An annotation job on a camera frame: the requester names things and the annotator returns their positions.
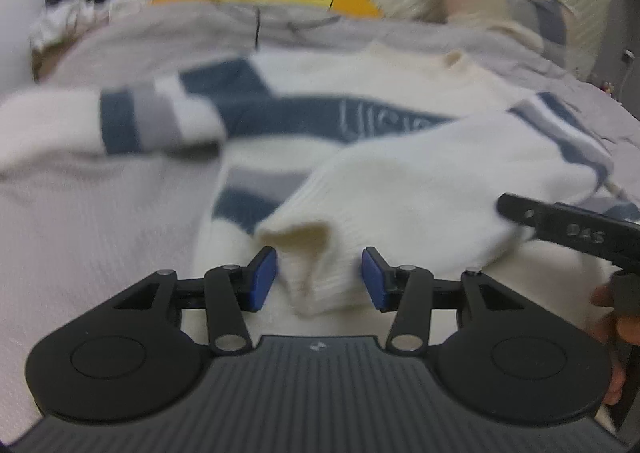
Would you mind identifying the white striped knit sweater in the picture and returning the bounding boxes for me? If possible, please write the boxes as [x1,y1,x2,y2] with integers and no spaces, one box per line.
[0,39,640,349]

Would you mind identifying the white clothes pile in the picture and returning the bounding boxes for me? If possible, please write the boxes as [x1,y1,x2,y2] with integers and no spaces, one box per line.
[29,0,151,52]

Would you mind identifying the person's right hand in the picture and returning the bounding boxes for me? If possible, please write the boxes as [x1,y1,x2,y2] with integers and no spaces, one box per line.
[588,283,639,405]

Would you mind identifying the grey bed duvet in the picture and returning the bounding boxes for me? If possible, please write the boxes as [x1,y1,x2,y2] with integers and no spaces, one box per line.
[0,0,640,443]

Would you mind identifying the small items on nightstand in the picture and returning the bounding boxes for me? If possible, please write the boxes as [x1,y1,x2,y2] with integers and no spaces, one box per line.
[598,80,616,98]

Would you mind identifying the plaid beige grey pillow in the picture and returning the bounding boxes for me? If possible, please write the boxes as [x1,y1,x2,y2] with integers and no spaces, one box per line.
[442,0,576,68]

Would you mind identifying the white charger with cable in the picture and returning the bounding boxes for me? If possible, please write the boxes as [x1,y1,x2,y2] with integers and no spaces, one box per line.
[618,49,636,96]

